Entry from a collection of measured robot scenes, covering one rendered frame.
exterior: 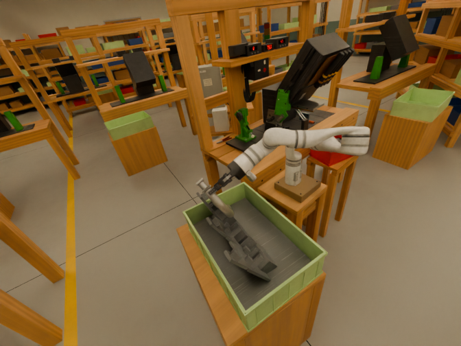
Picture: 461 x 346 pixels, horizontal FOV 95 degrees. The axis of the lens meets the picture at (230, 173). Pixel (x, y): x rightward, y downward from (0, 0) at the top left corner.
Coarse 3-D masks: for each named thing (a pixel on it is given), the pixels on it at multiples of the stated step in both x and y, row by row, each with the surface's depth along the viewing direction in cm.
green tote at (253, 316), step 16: (224, 192) 126; (240, 192) 133; (256, 192) 122; (192, 208) 118; (208, 208) 125; (272, 208) 111; (192, 224) 108; (288, 224) 103; (304, 240) 97; (208, 256) 97; (320, 256) 86; (304, 272) 83; (320, 272) 95; (224, 288) 93; (288, 288) 83; (240, 304) 75; (256, 304) 74; (272, 304) 82; (256, 320) 80
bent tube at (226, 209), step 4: (208, 188) 79; (204, 192) 80; (208, 196) 81; (212, 196) 80; (216, 196) 80; (212, 200) 80; (216, 200) 80; (220, 200) 80; (216, 204) 80; (220, 204) 80; (224, 204) 81; (220, 208) 80; (224, 208) 80; (228, 208) 82; (224, 212) 81; (228, 212) 82; (232, 212) 84; (228, 216) 84; (232, 216) 86
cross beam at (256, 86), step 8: (280, 72) 227; (256, 80) 210; (264, 80) 211; (272, 80) 218; (280, 80) 225; (256, 88) 208; (216, 96) 183; (224, 96) 189; (208, 104) 181; (216, 104) 186
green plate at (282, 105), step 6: (282, 90) 175; (282, 96) 176; (288, 96) 172; (276, 102) 182; (282, 102) 178; (288, 102) 177; (276, 108) 183; (282, 108) 179; (288, 108) 180; (276, 114) 184
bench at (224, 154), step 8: (336, 112) 221; (232, 136) 205; (216, 144) 195; (224, 144) 193; (208, 152) 185; (216, 152) 183; (224, 152) 181; (232, 152) 179; (240, 152) 178; (208, 160) 197; (224, 160) 171; (232, 160) 169; (208, 168) 201; (216, 168) 204; (208, 176) 211; (216, 176) 208; (216, 192) 217
